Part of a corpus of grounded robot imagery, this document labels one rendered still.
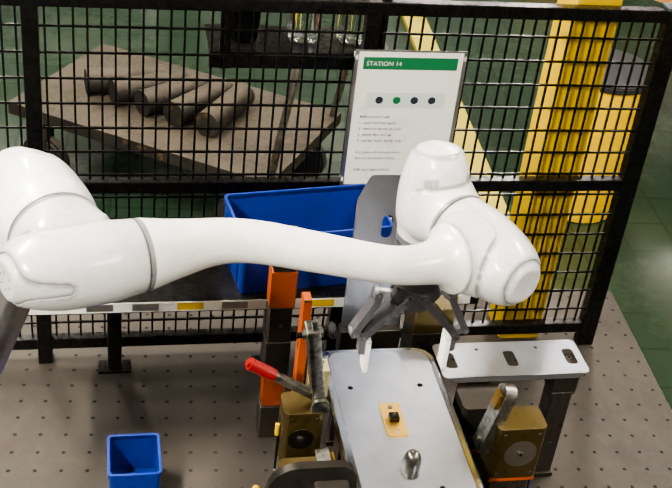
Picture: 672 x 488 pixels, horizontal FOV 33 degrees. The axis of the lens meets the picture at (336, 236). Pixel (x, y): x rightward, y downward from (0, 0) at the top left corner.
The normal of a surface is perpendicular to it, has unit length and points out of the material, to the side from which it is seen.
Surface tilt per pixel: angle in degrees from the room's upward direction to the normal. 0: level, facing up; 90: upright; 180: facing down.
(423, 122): 90
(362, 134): 90
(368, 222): 90
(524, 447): 90
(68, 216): 9
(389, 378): 0
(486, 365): 0
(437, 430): 0
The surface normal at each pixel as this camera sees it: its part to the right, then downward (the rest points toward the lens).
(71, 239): 0.20, -0.66
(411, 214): -0.82, 0.23
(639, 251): 0.11, -0.83
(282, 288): 0.18, 0.55
